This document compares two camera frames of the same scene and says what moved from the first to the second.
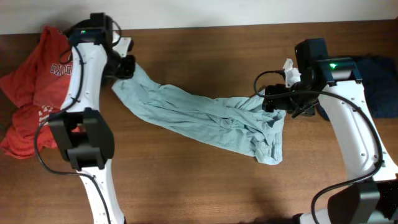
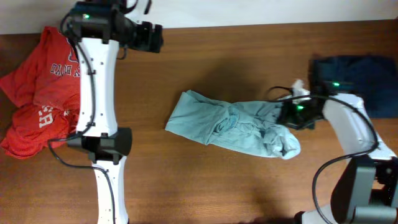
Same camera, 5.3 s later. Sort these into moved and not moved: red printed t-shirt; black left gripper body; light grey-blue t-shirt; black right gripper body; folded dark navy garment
Moved: black left gripper body; light grey-blue t-shirt; black right gripper body
Not moved: folded dark navy garment; red printed t-shirt
